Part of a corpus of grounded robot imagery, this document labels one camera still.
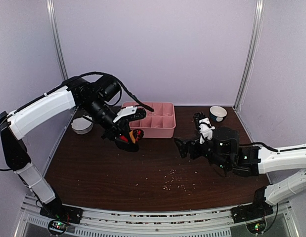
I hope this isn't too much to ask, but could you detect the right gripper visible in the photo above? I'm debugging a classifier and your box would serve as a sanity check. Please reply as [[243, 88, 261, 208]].
[[173, 131, 229, 172]]

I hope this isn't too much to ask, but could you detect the argyle black red sock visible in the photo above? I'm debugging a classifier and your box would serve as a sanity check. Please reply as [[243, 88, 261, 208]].
[[120, 129, 144, 144]]

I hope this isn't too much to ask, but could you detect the pink divided organizer tray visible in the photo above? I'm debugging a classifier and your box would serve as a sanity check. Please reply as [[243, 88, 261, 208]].
[[129, 102, 176, 139]]

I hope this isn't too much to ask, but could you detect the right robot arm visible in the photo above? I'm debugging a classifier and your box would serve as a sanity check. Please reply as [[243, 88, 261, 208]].
[[174, 127, 306, 218]]

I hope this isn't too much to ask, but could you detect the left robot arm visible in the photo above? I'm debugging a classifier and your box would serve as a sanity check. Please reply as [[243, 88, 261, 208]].
[[0, 72, 145, 219]]

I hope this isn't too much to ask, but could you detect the white and teal bowl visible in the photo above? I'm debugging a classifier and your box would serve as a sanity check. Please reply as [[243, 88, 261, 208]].
[[209, 106, 227, 122]]

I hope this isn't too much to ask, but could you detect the white scalloped bowl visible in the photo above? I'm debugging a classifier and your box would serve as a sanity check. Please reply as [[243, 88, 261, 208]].
[[71, 116, 93, 135]]

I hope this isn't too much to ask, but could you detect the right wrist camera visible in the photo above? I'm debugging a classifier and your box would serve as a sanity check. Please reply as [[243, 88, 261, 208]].
[[193, 112, 215, 144]]

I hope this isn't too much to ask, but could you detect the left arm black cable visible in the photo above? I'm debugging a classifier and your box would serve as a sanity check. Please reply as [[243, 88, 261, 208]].
[[51, 71, 155, 112]]

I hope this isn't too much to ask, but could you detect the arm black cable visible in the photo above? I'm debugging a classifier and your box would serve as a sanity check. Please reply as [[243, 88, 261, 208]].
[[241, 142, 279, 153], [51, 71, 155, 112]]

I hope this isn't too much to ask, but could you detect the aluminium front rail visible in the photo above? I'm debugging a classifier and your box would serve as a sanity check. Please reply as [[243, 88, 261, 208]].
[[14, 194, 298, 237]]

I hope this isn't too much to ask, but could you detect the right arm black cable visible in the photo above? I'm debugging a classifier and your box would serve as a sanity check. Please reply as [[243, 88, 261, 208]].
[[241, 142, 279, 153]]

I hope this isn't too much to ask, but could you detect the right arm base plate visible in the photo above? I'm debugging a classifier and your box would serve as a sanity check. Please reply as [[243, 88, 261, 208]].
[[230, 203, 274, 235]]

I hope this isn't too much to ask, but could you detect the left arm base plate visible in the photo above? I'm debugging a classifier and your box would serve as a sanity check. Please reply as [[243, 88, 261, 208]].
[[40, 205, 83, 236]]

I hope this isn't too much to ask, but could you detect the right aluminium frame post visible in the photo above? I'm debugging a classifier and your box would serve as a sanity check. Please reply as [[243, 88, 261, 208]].
[[234, 0, 265, 112]]

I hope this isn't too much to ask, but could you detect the aluminium frame post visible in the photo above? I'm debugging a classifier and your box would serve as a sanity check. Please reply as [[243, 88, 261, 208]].
[[46, 0, 68, 80], [234, 0, 265, 112]]

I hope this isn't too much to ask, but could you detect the left aluminium frame post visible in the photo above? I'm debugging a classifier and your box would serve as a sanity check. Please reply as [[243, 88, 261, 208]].
[[46, 0, 68, 80]]

